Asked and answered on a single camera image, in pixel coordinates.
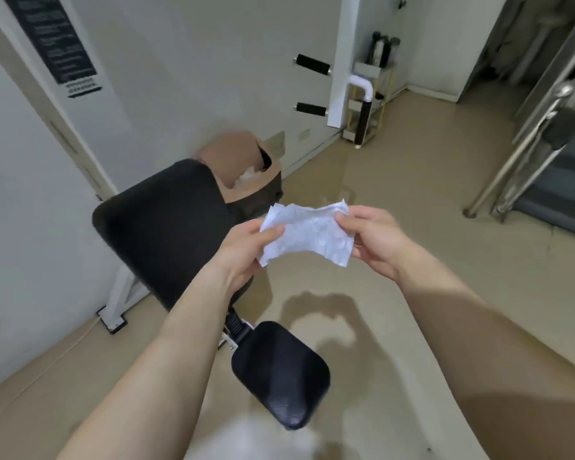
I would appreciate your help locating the person's right forearm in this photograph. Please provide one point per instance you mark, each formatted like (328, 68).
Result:
(498, 373)

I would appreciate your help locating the person's right thumb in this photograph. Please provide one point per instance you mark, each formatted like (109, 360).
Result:
(349, 227)

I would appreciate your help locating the black foam roller pad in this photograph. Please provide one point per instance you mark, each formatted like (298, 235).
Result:
(311, 64)
(310, 109)

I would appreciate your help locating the white metal storage rack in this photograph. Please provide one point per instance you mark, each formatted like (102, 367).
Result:
(371, 102)

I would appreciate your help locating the white curved bar black grip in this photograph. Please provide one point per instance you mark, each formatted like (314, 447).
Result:
(362, 107)

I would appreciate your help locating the white exercise machine post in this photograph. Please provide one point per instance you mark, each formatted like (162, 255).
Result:
(341, 57)

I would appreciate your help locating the black padded bench backrest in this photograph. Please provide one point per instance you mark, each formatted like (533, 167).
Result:
(165, 229)

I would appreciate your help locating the black rolled mats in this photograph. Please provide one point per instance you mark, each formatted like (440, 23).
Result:
(384, 50)

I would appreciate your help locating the black padded bench seat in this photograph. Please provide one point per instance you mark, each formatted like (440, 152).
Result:
(282, 373)

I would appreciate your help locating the person's left thumb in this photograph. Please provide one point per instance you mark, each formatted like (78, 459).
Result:
(270, 232)

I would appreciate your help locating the person's left forearm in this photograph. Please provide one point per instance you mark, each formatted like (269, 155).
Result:
(163, 364)

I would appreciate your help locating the dark grey doormat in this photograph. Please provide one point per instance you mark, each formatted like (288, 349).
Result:
(558, 186)

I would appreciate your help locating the black wall sign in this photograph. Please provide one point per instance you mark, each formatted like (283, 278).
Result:
(52, 38)

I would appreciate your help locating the person's left hand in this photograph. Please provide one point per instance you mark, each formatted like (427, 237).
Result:
(237, 256)

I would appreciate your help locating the brown lidded trash bin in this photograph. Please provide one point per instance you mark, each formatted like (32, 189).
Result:
(247, 170)

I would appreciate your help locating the person's right hand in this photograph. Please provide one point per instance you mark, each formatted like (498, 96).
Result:
(378, 239)

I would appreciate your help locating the white metal bench frame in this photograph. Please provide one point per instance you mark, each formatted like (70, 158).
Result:
(124, 296)

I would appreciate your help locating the white paper tissue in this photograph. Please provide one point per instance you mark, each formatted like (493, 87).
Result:
(306, 234)

